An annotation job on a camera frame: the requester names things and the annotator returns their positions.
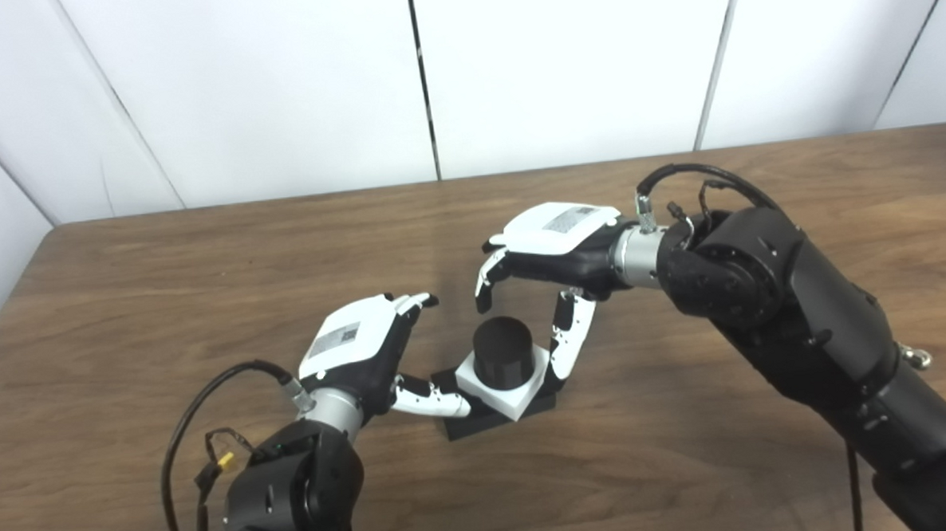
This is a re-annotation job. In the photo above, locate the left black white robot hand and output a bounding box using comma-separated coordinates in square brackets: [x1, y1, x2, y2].
[295, 289, 473, 426]

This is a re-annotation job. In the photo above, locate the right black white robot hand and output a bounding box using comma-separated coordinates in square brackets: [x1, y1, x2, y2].
[471, 199, 632, 386]

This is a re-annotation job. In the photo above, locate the black peg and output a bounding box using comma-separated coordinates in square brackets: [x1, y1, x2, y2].
[428, 314, 558, 442]

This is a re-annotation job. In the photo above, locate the white square piece with hole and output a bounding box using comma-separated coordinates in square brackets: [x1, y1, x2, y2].
[454, 344, 555, 424]

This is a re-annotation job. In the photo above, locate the thick black left wrist cable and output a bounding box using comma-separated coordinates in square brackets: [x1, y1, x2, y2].
[156, 357, 321, 531]

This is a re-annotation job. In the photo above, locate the thick black wrist cable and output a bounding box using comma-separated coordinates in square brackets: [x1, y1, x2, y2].
[156, 357, 321, 531]
[634, 159, 783, 235]

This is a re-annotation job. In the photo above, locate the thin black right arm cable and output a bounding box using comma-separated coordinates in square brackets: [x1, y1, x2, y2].
[666, 179, 731, 234]

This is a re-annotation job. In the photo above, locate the thick black right wrist cable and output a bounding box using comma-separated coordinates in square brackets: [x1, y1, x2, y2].
[634, 159, 783, 235]

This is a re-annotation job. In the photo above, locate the thin cable with yellow connector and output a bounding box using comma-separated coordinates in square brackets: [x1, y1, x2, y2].
[191, 427, 258, 531]

